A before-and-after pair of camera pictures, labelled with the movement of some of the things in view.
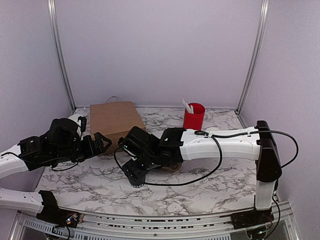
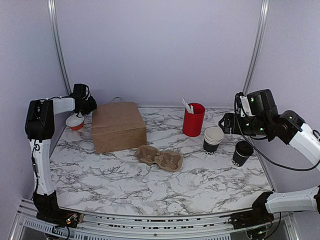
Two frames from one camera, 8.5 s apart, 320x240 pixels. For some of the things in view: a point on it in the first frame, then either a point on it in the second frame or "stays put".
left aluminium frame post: (52, 7) stays put
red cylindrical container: (194, 121) stays put
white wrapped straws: (189, 109) stays put
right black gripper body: (140, 172) -> (257, 126)
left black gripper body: (78, 154) -> (87, 107)
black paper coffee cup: (137, 186) -> (238, 159)
